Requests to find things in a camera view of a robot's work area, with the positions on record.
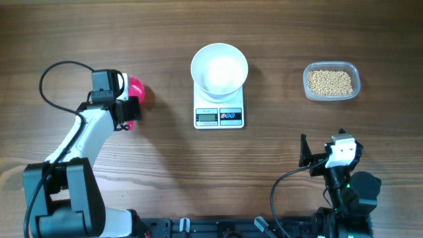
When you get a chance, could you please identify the soybeans pile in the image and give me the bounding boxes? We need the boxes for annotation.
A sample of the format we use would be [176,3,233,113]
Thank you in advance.
[307,70,353,96]

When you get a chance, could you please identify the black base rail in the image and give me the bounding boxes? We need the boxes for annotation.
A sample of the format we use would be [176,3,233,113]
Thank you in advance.
[138,216,374,238]

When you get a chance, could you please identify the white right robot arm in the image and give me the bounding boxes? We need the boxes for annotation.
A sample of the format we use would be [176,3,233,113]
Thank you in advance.
[294,130,381,238]

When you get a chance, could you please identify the pink measuring scoop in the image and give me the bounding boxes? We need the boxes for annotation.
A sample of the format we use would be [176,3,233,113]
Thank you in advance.
[126,77,145,131]

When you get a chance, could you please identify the white digital kitchen scale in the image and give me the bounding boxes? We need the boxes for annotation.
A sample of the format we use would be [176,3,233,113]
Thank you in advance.
[193,83,245,130]

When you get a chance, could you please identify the white bowl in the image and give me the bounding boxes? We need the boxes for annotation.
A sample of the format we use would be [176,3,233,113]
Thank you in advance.
[190,43,249,98]

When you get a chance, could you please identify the clear plastic container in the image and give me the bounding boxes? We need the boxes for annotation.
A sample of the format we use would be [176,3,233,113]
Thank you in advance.
[303,61,361,101]

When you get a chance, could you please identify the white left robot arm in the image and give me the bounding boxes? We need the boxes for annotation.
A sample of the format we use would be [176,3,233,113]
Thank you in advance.
[22,69,145,237]

